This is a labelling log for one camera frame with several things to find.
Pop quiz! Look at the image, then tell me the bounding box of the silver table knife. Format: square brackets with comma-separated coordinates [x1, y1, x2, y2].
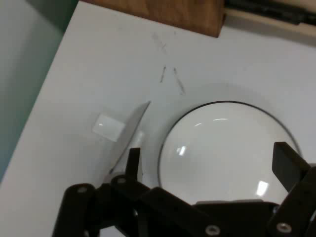
[105, 100, 152, 184]

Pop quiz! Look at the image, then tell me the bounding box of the dark brown wooden cabinet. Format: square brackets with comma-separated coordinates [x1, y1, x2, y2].
[82, 0, 227, 39]

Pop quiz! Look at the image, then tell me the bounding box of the green foam puzzle mat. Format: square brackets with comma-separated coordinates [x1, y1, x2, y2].
[0, 32, 65, 184]

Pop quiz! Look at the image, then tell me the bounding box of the white plate with black rim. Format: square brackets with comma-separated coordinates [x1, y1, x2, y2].
[158, 100, 304, 206]

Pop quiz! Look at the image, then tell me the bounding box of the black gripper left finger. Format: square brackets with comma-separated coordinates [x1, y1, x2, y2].
[51, 147, 152, 237]

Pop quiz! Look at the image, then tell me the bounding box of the white ceramic cutlery rest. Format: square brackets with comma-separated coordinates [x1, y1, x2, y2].
[90, 113, 146, 149]

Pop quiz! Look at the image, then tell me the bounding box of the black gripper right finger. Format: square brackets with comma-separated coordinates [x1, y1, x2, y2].
[268, 142, 316, 237]

